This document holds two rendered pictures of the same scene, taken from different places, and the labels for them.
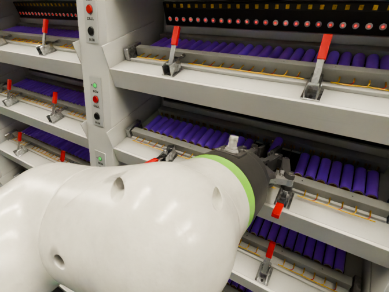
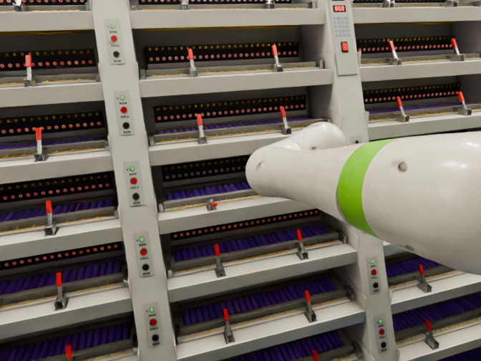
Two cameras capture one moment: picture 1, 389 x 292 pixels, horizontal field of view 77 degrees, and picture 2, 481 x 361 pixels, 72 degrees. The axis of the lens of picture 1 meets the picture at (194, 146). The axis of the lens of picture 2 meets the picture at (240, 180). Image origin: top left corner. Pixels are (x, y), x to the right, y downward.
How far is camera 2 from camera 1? 0.72 m
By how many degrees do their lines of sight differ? 46
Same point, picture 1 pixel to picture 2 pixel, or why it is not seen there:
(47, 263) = not seen: hidden behind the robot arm
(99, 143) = (139, 223)
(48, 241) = (307, 146)
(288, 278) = (313, 251)
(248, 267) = (292, 258)
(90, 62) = (124, 151)
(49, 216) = (300, 142)
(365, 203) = not seen: hidden behind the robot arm
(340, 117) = not seen: hidden behind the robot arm
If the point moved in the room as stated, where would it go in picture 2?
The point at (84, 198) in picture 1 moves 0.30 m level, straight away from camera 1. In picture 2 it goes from (308, 132) to (182, 154)
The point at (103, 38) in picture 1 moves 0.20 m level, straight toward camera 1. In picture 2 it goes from (139, 129) to (199, 114)
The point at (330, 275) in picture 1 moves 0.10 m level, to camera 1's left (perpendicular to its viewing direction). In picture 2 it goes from (328, 236) to (311, 242)
